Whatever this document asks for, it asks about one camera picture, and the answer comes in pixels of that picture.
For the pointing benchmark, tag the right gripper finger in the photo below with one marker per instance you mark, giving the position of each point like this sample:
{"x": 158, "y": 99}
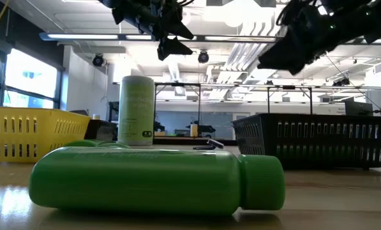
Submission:
{"x": 282, "y": 57}

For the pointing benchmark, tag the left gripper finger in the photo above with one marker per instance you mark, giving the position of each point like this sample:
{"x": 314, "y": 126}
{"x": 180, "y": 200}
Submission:
{"x": 172, "y": 48}
{"x": 180, "y": 30}

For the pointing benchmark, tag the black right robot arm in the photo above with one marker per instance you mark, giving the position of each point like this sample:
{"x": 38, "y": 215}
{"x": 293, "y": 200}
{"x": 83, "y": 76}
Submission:
{"x": 353, "y": 4}

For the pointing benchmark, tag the small background robot arm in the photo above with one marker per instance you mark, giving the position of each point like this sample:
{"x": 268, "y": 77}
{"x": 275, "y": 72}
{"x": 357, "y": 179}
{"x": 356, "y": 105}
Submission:
{"x": 206, "y": 129}

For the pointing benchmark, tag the black ceiling spotlight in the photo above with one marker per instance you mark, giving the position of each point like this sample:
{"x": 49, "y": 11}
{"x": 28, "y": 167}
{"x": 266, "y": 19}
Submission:
{"x": 203, "y": 57}
{"x": 341, "y": 82}
{"x": 97, "y": 60}

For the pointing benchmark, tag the long ceiling light bar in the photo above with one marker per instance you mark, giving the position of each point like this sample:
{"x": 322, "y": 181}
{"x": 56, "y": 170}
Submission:
{"x": 81, "y": 36}

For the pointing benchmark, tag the green disinfecting wipes canister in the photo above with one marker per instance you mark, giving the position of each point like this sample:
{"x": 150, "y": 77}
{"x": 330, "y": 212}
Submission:
{"x": 136, "y": 108}

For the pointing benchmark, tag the dark computer monitor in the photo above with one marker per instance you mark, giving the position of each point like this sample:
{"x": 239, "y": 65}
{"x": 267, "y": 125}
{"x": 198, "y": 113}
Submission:
{"x": 358, "y": 108}

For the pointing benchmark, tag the black plastic basket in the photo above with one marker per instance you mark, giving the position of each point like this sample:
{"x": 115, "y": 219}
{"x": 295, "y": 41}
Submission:
{"x": 314, "y": 140}
{"x": 101, "y": 129}

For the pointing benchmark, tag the large window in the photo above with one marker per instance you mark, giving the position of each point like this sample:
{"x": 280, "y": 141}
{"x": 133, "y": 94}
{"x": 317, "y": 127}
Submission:
{"x": 30, "y": 73}

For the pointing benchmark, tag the yellow plastic basket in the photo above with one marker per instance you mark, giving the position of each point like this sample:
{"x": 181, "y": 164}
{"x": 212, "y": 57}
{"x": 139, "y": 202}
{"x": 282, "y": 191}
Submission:
{"x": 34, "y": 134}

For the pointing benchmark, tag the black frame stand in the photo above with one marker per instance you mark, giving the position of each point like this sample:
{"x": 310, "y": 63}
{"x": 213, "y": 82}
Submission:
{"x": 177, "y": 84}
{"x": 289, "y": 87}

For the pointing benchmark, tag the silver ceiling duct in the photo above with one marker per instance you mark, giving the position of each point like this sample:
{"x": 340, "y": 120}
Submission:
{"x": 241, "y": 57}

